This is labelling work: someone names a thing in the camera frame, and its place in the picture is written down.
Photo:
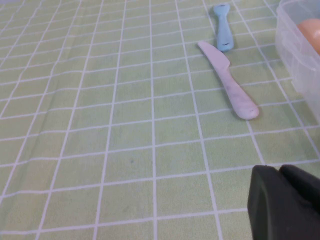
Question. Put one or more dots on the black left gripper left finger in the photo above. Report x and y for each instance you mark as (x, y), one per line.
(270, 207)

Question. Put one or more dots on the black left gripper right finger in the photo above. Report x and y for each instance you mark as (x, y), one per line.
(305, 185)

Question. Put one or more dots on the clear plastic egg box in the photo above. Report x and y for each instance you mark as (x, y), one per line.
(290, 42)

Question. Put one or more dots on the tan egg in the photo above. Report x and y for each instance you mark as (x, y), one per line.
(311, 35)

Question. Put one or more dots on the pale pink plastic knife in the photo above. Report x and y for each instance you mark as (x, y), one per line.
(232, 85)

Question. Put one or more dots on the light blue plastic fork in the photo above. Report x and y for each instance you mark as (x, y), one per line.
(224, 35)

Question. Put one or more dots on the green checkered tablecloth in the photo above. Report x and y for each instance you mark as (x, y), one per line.
(100, 125)

